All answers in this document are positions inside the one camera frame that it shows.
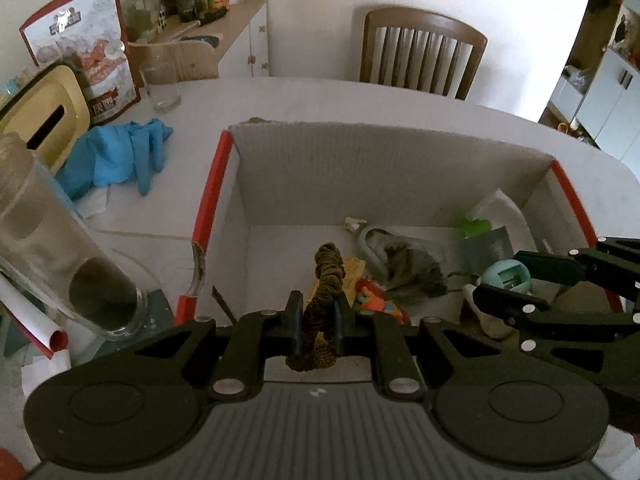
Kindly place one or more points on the small yellow box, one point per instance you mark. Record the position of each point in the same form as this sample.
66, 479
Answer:
352, 270

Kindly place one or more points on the white printed plastic bag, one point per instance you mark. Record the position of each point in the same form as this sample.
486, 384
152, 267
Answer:
500, 207

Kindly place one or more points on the brown scrunchie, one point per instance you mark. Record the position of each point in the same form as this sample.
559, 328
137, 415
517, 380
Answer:
327, 270

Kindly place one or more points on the grey tape dispenser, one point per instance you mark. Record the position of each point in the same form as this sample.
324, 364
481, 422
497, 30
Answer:
370, 245

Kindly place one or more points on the small orange toy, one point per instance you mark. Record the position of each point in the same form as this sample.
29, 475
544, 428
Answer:
375, 302

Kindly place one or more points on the white cabinet unit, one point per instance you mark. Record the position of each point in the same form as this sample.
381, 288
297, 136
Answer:
615, 95

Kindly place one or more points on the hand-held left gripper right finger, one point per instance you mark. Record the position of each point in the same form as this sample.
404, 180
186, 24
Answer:
345, 325

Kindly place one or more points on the clear glass bottle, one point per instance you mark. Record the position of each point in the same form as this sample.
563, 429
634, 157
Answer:
50, 240

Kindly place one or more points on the dark glass jar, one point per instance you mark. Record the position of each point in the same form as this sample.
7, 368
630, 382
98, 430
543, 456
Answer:
185, 5
201, 0

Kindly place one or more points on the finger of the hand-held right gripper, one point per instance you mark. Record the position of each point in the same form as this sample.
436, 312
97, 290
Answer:
505, 300
550, 267

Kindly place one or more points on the small green pouch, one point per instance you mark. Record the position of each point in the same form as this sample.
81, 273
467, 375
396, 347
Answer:
475, 227

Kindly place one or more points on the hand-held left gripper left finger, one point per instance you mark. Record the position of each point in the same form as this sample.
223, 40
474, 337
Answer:
295, 322

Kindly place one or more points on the white paper sheet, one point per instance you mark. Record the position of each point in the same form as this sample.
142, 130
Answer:
45, 370

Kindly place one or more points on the drinking glass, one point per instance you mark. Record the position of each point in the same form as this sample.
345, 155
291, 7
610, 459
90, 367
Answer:
165, 95

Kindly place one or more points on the yellow tissue box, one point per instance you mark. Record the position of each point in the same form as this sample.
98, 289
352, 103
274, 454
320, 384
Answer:
55, 100

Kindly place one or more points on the red white snack bag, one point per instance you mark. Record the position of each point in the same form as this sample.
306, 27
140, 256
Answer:
90, 35

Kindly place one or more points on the red white rolled paper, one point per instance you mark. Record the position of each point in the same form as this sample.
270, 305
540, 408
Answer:
30, 325

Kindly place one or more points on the brown cardboard box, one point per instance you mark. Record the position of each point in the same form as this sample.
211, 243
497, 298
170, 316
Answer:
195, 62

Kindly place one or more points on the dark leafy ornament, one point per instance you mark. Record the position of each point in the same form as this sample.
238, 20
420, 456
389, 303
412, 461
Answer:
415, 270

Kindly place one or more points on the orange slippers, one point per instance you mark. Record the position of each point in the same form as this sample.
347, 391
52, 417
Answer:
563, 127

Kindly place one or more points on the red cardboard box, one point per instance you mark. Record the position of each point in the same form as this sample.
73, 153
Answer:
375, 170

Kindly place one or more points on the wooden chair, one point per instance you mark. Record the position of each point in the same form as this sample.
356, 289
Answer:
425, 17

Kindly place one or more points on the black oval pad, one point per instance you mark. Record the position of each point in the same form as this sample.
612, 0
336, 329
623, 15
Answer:
200, 41

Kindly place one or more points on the white wooden sideboard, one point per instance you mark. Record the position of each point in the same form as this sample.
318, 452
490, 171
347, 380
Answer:
255, 35

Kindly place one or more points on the blue cloth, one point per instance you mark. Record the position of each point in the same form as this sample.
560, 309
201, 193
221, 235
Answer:
110, 155

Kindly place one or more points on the small teal toy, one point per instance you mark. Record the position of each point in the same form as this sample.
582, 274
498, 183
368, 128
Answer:
505, 275

